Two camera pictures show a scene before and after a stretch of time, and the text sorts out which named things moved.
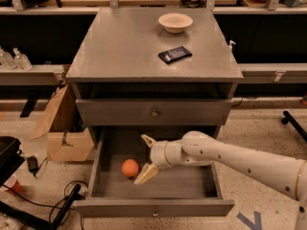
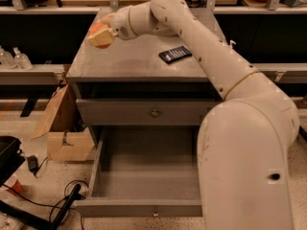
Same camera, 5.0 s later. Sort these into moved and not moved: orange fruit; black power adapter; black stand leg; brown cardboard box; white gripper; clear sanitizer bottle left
Moved: white gripper; orange fruit
Not moved: black power adapter; black stand leg; clear sanitizer bottle left; brown cardboard box
